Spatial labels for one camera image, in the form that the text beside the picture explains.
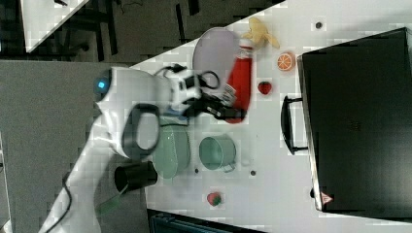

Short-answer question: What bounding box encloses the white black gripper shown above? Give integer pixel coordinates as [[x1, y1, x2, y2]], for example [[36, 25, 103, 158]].
[[163, 66, 246, 120]]

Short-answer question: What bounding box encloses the red felt ketchup bottle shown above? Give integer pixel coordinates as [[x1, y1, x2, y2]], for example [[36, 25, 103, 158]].
[[223, 39, 254, 112]]

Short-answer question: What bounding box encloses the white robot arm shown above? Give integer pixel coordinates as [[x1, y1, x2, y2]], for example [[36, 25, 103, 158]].
[[38, 64, 247, 233]]

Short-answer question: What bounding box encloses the blue small bowl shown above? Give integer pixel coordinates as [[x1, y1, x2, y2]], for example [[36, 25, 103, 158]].
[[164, 108, 189, 121]]

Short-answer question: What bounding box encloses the pale green metal pot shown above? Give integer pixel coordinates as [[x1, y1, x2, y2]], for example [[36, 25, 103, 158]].
[[199, 134, 236, 173]]

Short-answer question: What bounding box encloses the lavender oval plate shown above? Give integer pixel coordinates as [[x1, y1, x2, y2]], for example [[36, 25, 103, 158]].
[[191, 27, 239, 96]]

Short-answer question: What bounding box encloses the red toy strawberry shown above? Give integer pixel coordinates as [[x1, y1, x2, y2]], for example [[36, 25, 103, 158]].
[[257, 82, 272, 95]]

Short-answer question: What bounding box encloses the yellow toy banana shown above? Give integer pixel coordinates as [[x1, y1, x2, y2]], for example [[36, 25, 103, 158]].
[[242, 17, 280, 49]]

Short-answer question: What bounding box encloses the toy orange slice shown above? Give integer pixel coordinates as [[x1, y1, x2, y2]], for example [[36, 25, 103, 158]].
[[277, 51, 295, 72]]

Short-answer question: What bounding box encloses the red green toy fruit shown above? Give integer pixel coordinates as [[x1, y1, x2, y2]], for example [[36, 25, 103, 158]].
[[207, 192, 222, 207]]

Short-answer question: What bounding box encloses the large black cylinder cup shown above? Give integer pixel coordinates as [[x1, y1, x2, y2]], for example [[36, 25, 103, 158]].
[[114, 161, 157, 192]]

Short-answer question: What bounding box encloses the black toaster oven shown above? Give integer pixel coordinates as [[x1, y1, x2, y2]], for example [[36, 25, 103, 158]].
[[296, 27, 412, 222]]

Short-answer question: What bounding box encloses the white side table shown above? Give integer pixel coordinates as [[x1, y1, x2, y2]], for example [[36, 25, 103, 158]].
[[19, 0, 90, 52]]

